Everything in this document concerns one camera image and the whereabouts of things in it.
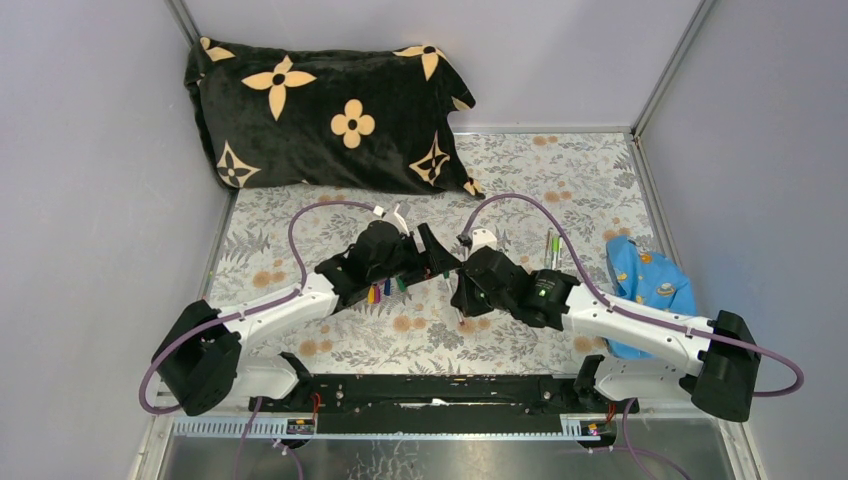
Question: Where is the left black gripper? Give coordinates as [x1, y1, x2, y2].
[367, 224, 459, 288]

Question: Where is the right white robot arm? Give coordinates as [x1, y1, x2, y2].
[451, 247, 762, 422]

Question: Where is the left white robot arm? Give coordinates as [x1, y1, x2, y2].
[145, 220, 461, 416]

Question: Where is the floral table mat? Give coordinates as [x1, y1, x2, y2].
[209, 133, 658, 374]

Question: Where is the blue cloth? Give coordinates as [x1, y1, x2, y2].
[604, 235, 698, 361]

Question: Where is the black pillow with beige flowers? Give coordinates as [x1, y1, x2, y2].
[184, 37, 484, 198]

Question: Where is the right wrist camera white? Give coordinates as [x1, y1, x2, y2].
[468, 228, 498, 255]

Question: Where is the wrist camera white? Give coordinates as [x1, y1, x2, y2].
[468, 228, 498, 255]
[382, 203, 410, 235]

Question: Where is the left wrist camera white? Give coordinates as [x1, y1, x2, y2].
[382, 203, 410, 235]

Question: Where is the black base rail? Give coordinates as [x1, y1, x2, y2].
[249, 354, 639, 439]

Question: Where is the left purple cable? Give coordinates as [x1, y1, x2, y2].
[137, 200, 386, 417]

